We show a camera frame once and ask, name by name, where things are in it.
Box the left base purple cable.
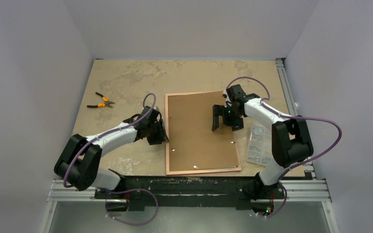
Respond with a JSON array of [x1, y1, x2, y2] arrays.
[[101, 188, 159, 227]]

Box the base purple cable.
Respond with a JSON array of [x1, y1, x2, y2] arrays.
[[101, 188, 159, 227], [252, 184, 289, 219]]

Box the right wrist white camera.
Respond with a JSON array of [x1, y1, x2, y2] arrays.
[[222, 89, 231, 107]]

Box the orange handled pliers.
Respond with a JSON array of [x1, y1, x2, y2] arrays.
[[86, 92, 116, 109]]

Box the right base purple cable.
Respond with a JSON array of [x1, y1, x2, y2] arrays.
[[252, 184, 289, 219]]

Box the clear plastic screw box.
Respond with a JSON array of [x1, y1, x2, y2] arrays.
[[246, 121, 273, 166]]

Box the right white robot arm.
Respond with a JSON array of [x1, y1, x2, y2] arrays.
[[212, 84, 314, 198]]

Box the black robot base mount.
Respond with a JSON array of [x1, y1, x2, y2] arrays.
[[95, 175, 285, 215]]

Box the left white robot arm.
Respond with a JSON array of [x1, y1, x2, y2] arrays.
[[54, 106, 169, 199]]

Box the brown backing board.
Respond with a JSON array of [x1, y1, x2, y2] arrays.
[[168, 91, 239, 172]]

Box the pink picture frame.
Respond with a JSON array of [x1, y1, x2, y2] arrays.
[[165, 91, 242, 176]]

